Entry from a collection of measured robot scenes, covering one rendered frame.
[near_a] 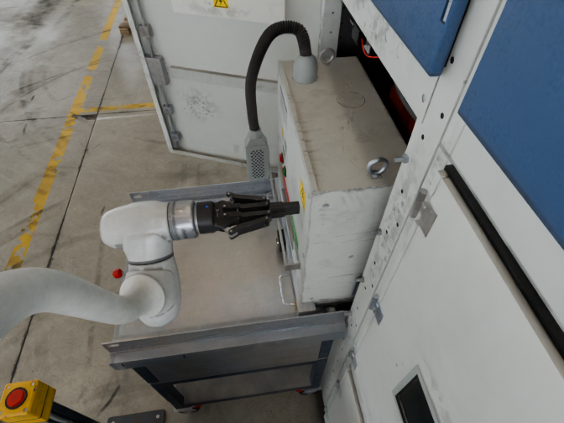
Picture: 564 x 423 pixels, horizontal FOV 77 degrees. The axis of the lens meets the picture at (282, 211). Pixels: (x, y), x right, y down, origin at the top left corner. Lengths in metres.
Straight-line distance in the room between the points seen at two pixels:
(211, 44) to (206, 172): 1.59
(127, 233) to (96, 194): 2.04
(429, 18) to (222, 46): 0.88
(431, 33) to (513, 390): 0.38
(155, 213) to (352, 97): 0.53
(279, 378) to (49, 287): 1.32
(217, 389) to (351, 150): 1.30
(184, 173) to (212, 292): 1.72
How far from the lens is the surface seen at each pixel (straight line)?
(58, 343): 2.30
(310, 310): 1.04
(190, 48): 1.33
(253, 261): 1.21
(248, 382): 1.76
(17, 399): 1.18
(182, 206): 0.82
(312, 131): 0.79
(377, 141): 0.79
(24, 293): 0.55
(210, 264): 1.22
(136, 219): 0.82
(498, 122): 0.37
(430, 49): 0.48
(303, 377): 1.76
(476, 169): 0.44
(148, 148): 3.09
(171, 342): 1.11
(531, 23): 0.36
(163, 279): 0.84
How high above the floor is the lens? 1.87
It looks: 50 degrees down
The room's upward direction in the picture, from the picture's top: straight up
